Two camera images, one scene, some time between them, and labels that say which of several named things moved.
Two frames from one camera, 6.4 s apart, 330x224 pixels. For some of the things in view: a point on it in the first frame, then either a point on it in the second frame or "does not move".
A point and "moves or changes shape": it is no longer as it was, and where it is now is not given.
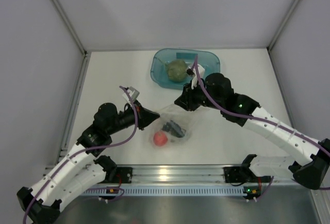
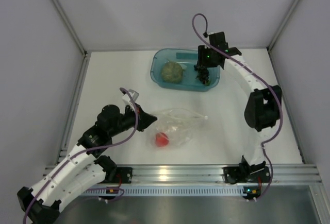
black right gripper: x=186 y=100 to x=202 y=50
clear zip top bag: x=175 y=126 does not move
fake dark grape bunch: x=174 y=128 moves or changes shape
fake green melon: x=177 y=70 moves or changes shape
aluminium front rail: x=190 y=174 does not move
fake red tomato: x=160 y=138 does not move
